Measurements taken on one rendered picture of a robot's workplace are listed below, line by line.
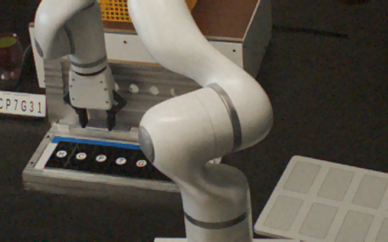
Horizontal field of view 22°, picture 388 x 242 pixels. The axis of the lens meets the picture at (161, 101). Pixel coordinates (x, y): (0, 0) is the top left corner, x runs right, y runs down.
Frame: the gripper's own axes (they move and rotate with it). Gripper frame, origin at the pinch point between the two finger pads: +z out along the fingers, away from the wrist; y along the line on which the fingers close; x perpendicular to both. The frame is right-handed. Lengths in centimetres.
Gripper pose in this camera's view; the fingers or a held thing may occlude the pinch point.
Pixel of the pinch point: (97, 120)
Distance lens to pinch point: 239.9
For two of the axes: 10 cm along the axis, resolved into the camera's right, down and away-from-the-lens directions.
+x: 2.7, -5.6, 7.8
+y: 9.6, 0.9, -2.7
